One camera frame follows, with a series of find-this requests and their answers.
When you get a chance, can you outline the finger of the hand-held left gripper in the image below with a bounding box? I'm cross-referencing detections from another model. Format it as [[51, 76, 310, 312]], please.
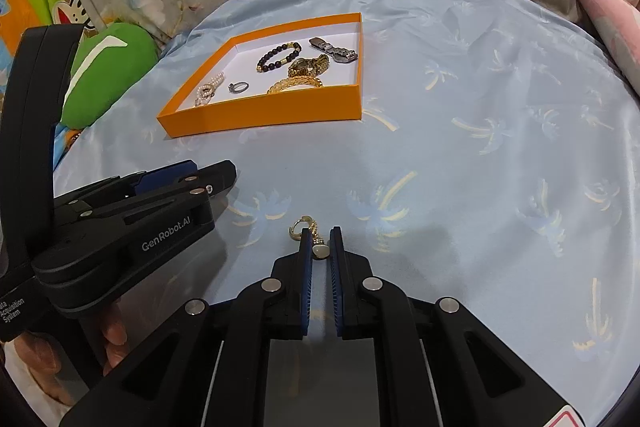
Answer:
[[150, 160, 237, 204], [134, 160, 197, 188]]

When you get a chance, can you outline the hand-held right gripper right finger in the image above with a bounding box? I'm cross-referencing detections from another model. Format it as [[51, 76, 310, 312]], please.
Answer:
[[327, 227, 586, 427]]

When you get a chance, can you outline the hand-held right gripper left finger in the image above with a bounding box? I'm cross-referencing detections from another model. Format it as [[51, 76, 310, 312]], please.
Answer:
[[60, 229, 315, 427]]

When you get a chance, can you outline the gold drop earring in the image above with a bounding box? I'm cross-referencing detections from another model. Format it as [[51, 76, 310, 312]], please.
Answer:
[[287, 216, 331, 262]]

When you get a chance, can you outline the orange cardboard box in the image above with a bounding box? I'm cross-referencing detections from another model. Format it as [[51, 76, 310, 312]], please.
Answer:
[[156, 13, 363, 138]]

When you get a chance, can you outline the white pearl bracelet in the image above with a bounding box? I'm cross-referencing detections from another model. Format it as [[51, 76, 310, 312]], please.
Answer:
[[194, 73, 226, 108]]

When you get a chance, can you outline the gold chain bracelet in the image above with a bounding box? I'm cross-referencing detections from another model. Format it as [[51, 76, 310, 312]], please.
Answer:
[[266, 75, 323, 96]]

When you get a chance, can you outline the black bead bracelet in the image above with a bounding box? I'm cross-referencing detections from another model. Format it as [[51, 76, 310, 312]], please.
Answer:
[[256, 42, 303, 74]]

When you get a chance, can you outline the gold wristwatch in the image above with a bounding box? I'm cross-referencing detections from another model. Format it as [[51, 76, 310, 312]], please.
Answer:
[[288, 55, 331, 78]]

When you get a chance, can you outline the silver watch band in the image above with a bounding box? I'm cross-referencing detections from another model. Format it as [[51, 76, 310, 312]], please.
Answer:
[[308, 37, 360, 64]]

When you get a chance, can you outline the person's left hand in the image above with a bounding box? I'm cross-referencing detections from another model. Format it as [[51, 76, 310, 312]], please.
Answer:
[[7, 301, 130, 408]]

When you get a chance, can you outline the green cushion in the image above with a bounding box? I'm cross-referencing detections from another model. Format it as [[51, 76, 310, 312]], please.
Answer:
[[56, 22, 158, 130]]

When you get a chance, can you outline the light blue palm-print sheet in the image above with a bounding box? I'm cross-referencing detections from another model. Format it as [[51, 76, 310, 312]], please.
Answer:
[[52, 0, 640, 427]]

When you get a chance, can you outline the pink pillow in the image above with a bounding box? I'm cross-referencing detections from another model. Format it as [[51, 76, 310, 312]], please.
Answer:
[[575, 0, 640, 92]]

